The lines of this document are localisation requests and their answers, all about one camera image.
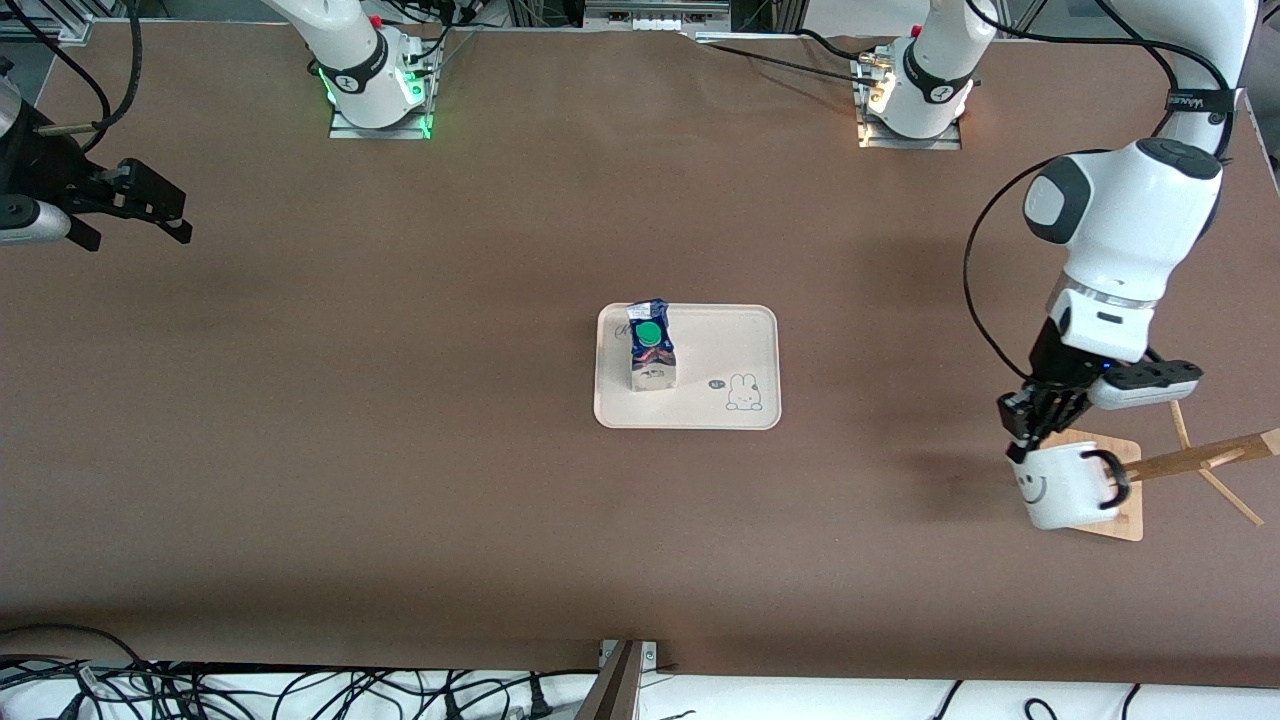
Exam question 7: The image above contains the white smiley cup black handle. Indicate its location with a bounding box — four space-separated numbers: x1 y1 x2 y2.
1010 440 1132 532

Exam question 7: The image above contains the blue milk carton green cap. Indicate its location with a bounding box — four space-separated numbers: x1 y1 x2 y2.
625 298 680 394

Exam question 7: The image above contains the cream rabbit print tray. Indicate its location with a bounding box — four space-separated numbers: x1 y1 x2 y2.
595 303 781 431

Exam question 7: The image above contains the wooden mug stand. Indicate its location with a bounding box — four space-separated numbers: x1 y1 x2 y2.
1035 398 1280 543

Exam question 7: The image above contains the white power strip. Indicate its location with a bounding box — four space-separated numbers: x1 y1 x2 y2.
584 0 732 31

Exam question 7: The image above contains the black left camera bracket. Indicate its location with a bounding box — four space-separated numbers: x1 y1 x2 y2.
1098 359 1205 392

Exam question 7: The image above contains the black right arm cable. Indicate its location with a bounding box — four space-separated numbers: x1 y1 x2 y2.
5 0 144 157

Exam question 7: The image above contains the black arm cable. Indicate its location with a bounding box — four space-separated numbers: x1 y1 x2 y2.
962 150 1062 387
5 0 144 157

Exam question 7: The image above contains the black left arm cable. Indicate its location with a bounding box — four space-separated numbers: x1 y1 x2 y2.
962 150 1062 387

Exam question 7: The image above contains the aluminium frame profile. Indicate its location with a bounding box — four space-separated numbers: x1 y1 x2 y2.
0 0 97 44

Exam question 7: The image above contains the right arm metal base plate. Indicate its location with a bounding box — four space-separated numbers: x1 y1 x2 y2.
328 100 434 141

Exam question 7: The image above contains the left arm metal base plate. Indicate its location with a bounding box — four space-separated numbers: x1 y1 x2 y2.
857 118 963 152

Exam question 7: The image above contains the short black table cable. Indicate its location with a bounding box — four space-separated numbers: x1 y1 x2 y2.
795 28 873 61

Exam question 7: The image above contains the thick black arched cable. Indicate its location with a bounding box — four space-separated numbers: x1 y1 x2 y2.
0 624 153 691

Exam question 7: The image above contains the long black table cable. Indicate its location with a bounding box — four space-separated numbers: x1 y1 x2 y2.
690 40 881 87

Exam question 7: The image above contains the aluminium post with bracket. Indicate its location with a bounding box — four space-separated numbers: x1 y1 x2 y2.
575 639 659 720

